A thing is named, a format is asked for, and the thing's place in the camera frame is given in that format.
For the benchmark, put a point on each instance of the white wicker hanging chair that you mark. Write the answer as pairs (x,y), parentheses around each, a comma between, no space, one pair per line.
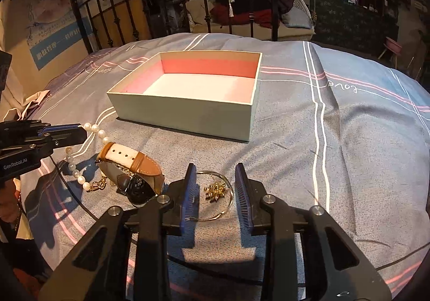
(295,24)

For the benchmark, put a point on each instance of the pink small stool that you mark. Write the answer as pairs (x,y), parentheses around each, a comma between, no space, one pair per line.
(395,48)

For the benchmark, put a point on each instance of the blue white wall poster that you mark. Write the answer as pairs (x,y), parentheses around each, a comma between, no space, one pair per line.
(52,29)

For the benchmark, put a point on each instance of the pale green open gift box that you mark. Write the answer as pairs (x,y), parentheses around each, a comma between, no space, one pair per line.
(206,92)

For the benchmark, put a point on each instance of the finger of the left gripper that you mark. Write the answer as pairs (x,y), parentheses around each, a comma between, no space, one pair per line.
(69,137)
(63,128)

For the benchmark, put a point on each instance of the black iron bed frame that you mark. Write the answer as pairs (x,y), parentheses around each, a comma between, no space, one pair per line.
(134,1)

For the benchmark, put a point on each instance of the watch with tan leather strap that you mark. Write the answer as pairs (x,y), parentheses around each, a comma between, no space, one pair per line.
(136,175)

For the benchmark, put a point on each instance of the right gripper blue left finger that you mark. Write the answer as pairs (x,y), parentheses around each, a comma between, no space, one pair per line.
(190,200)

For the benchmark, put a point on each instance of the pile of red black clothes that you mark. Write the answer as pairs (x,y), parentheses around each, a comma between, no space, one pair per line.
(242,9)

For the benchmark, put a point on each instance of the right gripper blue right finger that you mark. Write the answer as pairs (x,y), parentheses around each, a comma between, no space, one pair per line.
(242,191)

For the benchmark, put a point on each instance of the gold bangle with flower charm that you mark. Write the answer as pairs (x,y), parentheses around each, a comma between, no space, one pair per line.
(214,192)

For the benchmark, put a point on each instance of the striped grey-blue bed cover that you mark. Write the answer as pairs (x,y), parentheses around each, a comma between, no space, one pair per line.
(330,128)

